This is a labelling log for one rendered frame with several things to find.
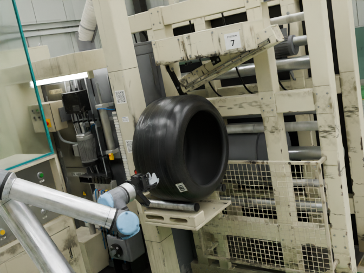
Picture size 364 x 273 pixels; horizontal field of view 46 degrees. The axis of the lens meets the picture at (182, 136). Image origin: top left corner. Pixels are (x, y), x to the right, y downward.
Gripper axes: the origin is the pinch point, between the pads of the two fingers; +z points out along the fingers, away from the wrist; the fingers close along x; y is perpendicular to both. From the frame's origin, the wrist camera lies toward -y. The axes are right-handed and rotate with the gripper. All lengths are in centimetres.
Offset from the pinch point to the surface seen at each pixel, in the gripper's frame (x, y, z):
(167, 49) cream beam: 15, 62, 46
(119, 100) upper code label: 34, 39, 20
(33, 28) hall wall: 874, 182, 590
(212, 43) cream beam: -16, 61, 46
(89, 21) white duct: 76, 89, 49
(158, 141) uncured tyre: -4.1, 19.8, 2.4
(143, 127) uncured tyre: 7.8, 26.1, 6.2
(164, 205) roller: 10.1, -19.1, 13.0
